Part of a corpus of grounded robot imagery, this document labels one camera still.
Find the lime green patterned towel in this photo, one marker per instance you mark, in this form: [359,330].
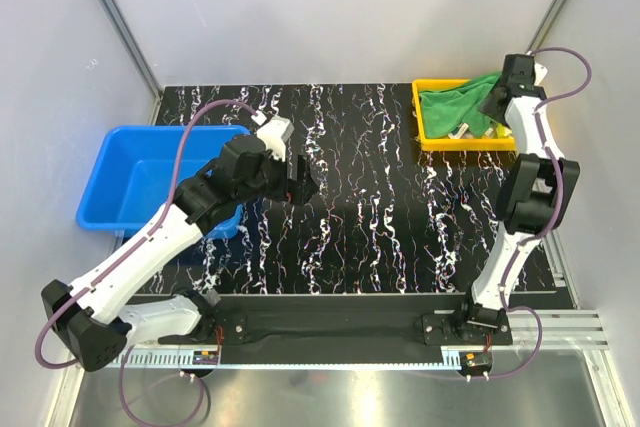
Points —
[497,131]

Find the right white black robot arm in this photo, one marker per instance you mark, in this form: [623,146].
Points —
[531,202]

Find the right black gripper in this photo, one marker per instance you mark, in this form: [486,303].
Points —
[488,108]

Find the slotted cable duct rail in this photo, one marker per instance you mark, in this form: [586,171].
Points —
[427,359]

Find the green microfiber towel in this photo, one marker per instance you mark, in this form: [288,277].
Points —
[445,110]

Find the left aluminium frame post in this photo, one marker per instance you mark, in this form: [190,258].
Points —
[132,47]

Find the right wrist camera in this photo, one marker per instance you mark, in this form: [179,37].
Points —
[522,71]

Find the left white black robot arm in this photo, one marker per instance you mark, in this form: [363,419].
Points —
[92,315]

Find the yellow plastic tray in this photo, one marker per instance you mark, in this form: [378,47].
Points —
[459,140]

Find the blue plastic bin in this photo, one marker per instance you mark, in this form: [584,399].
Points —
[133,171]

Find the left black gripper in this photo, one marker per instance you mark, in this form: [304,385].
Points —
[301,189]

